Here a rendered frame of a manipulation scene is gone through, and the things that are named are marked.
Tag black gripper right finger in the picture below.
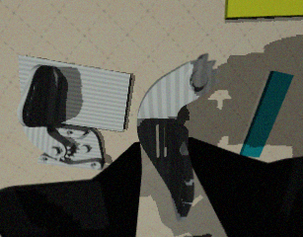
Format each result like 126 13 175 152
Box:
188 137 303 237

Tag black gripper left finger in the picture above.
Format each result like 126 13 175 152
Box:
0 142 142 237

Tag dark teal rectangular bar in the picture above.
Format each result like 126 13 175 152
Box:
240 71 294 157

